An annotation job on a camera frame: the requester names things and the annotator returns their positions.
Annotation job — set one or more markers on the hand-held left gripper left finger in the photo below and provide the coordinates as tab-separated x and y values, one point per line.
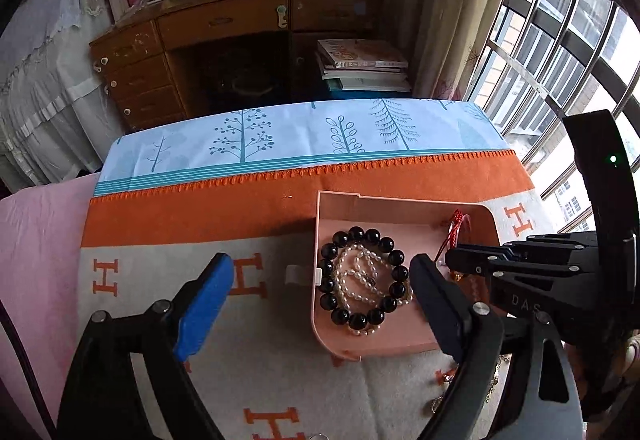
206	305

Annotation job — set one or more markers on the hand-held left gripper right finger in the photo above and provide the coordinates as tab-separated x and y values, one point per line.
439	305

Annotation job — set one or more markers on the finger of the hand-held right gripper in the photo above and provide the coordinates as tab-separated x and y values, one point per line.
550	240
480	260

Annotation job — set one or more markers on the pink jewelry tray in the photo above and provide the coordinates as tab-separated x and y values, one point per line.
390	215

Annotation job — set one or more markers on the orange grey printed blanket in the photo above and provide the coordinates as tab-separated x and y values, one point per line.
200	215

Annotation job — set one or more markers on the metal window grille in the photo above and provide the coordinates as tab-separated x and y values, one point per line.
550	44

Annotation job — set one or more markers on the pink bed sheet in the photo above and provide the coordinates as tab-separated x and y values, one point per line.
40	270

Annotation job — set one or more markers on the blue tree print cloth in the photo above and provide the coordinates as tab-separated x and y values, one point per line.
300	129

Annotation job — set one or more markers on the stack of books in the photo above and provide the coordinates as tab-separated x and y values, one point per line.
365	54

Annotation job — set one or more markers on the white lace cover cloth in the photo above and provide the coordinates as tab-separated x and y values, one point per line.
45	94

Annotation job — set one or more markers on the wooden desk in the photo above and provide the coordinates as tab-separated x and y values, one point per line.
225	19

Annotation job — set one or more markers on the teal child safety lock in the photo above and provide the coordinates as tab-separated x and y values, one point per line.
282	15

